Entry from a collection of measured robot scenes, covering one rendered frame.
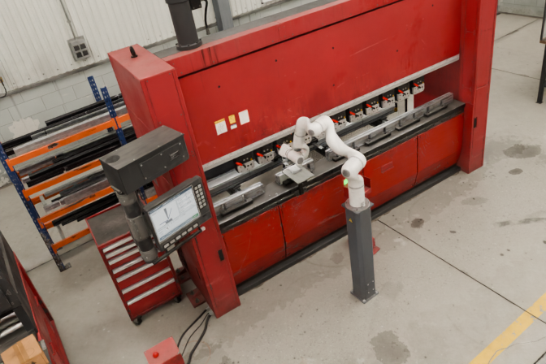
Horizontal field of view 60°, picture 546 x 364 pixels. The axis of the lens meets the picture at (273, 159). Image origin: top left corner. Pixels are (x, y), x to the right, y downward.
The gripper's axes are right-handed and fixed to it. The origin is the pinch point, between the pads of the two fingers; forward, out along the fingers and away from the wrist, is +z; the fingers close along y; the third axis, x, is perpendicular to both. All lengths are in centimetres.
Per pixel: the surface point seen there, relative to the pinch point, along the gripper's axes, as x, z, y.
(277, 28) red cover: -45, 2, -89
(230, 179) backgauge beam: -13, 32, 49
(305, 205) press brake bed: 49, -7, 47
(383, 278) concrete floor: 112, -74, 78
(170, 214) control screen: -104, -49, 53
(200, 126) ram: -76, 4, 1
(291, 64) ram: -18, 4, -68
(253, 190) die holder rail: -3.8, 5.4, 45.1
